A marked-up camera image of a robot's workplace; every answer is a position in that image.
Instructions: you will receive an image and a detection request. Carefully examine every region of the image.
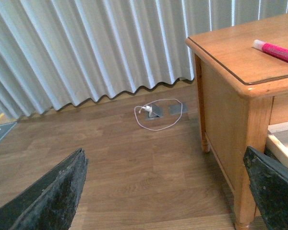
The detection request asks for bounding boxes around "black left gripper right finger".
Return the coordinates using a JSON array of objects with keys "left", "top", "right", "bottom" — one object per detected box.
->
[{"left": 243, "top": 146, "right": 288, "bottom": 230}]

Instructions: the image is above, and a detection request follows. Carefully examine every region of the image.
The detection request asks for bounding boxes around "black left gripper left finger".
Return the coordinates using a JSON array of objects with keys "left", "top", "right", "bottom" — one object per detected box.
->
[{"left": 0, "top": 149, "right": 88, "bottom": 230}]

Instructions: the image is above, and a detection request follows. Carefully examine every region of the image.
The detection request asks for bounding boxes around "wooden drawer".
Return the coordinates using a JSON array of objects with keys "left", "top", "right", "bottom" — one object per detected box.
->
[{"left": 266, "top": 122, "right": 288, "bottom": 168}]

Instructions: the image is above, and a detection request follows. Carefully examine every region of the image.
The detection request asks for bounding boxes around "pink marker with white caps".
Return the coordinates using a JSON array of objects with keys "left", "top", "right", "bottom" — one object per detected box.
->
[{"left": 252, "top": 40, "right": 288, "bottom": 62}]

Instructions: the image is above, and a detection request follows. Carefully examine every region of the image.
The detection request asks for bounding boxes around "wooden nightstand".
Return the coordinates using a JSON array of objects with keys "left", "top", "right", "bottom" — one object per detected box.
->
[{"left": 186, "top": 13, "right": 288, "bottom": 230}]

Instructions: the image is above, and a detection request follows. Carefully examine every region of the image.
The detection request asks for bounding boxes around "closed metal floor socket plate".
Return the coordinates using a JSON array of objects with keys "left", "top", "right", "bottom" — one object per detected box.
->
[{"left": 168, "top": 103, "right": 189, "bottom": 115}]

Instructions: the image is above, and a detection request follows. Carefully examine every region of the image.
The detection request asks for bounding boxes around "open metal floor socket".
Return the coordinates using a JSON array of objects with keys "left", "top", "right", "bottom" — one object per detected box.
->
[{"left": 145, "top": 103, "right": 164, "bottom": 120}]

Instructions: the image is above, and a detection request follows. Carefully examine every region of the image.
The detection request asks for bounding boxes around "pale pleated curtain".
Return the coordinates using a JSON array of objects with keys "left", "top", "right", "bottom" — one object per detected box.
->
[{"left": 0, "top": 0, "right": 288, "bottom": 119}]

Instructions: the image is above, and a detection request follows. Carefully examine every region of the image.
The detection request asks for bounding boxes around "white charging cable on floor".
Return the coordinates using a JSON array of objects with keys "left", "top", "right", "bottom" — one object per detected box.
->
[{"left": 134, "top": 98, "right": 183, "bottom": 132}]

